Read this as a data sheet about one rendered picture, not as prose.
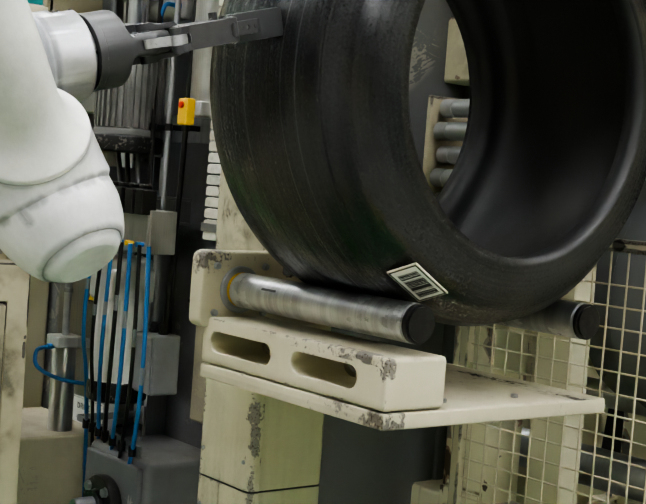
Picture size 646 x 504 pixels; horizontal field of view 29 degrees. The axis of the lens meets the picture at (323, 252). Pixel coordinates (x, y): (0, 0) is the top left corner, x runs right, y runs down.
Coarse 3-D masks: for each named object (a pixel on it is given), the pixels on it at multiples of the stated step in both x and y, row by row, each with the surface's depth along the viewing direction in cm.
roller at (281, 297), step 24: (240, 288) 158; (264, 288) 155; (288, 288) 151; (312, 288) 149; (288, 312) 151; (312, 312) 147; (336, 312) 143; (360, 312) 140; (384, 312) 137; (408, 312) 134; (432, 312) 137; (384, 336) 138; (408, 336) 135
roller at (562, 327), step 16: (560, 304) 155; (576, 304) 153; (512, 320) 160; (528, 320) 158; (544, 320) 156; (560, 320) 154; (576, 320) 152; (592, 320) 153; (576, 336) 153; (592, 336) 154
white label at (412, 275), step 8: (416, 264) 134; (392, 272) 135; (400, 272) 135; (408, 272) 135; (416, 272) 135; (424, 272) 134; (400, 280) 136; (408, 280) 136; (416, 280) 136; (424, 280) 136; (432, 280) 135; (408, 288) 137; (416, 288) 137; (424, 288) 137; (432, 288) 136; (440, 288) 136; (416, 296) 138; (424, 296) 138; (432, 296) 138
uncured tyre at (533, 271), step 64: (256, 0) 139; (320, 0) 130; (384, 0) 128; (448, 0) 173; (512, 0) 173; (576, 0) 166; (640, 0) 153; (256, 64) 137; (320, 64) 129; (384, 64) 129; (512, 64) 176; (576, 64) 170; (640, 64) 154; (256, 128) 138; (320, 128) 130; (384, 128) 129; (512, 128) 177; (576, 128) 171; (640, 128) 154; (256, 192) 142; (320, 192) 133; (384, 192) 131; (448, 192) 174; (512, 192) 175; (576, 192) 167; (320, 256) 142; (384, 256) 135; (448, 256) 137; (512, 256) 167; (576, 256) 150; (448, 320) 145
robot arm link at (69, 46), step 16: (48, 16) 115; (64, 16) 116; (48, 32) 113; (64, 32) 114; (80, 32) 115; (48, 48) 113; (64, 48) 114; (80, 48) 115; (64, 64) 114; (80, 64) 115; (96, 64) 116; (64, 80) 115; (80, 80) 116; (96, 80) 117; (80, 96) 118
